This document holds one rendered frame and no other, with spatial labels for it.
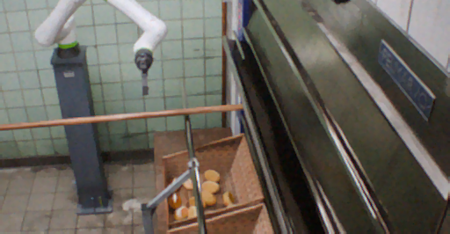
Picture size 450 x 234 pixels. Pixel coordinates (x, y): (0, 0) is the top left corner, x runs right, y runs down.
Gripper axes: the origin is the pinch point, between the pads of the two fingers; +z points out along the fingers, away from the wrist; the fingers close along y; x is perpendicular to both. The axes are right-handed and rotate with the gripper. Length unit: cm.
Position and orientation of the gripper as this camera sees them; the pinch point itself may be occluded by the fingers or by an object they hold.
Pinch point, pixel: (144, 80)
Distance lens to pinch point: 235.4
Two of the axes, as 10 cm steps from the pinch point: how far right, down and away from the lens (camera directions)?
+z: 1.4, 5.2, -8.4
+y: 0.0, 8.5, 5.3
